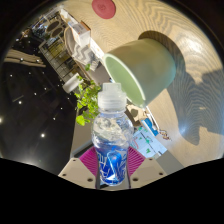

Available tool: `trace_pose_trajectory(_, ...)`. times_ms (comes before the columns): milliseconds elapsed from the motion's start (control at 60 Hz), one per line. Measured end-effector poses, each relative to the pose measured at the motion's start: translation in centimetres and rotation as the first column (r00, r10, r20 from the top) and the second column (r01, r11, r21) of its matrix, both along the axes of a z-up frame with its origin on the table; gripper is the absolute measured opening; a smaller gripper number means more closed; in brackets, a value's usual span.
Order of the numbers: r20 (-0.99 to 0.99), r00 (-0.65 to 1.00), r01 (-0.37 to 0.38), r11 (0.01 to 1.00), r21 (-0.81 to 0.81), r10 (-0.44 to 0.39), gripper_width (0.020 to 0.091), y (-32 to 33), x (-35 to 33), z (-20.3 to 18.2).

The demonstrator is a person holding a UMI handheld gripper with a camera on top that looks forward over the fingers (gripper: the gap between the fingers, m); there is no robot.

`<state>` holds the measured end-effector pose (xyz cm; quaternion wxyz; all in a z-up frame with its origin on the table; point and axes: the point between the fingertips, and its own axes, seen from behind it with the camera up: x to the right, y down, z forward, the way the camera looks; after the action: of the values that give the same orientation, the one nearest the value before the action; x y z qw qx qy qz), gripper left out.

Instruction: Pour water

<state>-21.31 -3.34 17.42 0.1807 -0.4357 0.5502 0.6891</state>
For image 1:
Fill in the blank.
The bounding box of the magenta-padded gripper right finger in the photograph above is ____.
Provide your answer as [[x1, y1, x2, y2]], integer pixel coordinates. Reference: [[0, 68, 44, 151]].
[[125, 146, 168, 190]]

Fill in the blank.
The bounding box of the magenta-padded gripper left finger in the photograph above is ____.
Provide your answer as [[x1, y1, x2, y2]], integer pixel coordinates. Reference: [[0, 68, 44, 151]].
[[58, 147, 101, 190]]

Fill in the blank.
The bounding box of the clear bottle with blue label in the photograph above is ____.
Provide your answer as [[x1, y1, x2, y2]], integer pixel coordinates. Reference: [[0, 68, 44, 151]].
[[91, 82, 135, 187]]

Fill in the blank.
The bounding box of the white blister pill pack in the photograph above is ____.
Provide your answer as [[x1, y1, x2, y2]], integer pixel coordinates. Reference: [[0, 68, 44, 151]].
[[159, 131, 172, 141]]

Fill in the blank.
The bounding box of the small blue white box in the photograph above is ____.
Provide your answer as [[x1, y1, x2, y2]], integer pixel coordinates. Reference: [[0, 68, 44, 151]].
[[142, 118, 160, 137]]

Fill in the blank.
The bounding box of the group of ceiling spotlights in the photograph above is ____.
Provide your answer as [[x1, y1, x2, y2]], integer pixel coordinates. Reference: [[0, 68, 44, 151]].
[[0, 29, 68, 141]]

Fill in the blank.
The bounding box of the green potted plant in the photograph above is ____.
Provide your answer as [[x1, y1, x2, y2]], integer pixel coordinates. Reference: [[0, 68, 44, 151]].
[[73, 63, 103, 127]]

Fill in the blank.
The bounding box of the white round column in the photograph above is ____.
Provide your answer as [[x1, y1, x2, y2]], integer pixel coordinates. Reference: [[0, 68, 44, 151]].
[[62, 75, 84, 94]]

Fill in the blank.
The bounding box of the pale green mug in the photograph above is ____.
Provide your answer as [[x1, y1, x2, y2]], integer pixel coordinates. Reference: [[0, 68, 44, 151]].
[[101, 37, 177, 108]]

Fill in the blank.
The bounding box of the grey white chevron pillow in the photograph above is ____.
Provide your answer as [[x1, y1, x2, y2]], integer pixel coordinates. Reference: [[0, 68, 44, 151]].
[[72, 43, 98, 66]]

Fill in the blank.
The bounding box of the long white carton box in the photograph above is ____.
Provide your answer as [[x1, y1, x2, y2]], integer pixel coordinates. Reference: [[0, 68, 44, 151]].
[[68, 20, 92, 48]]

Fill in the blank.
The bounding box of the flat round red coaster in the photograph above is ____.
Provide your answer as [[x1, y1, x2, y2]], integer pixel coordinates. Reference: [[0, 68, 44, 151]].
[[91, 0, 117, 20]]

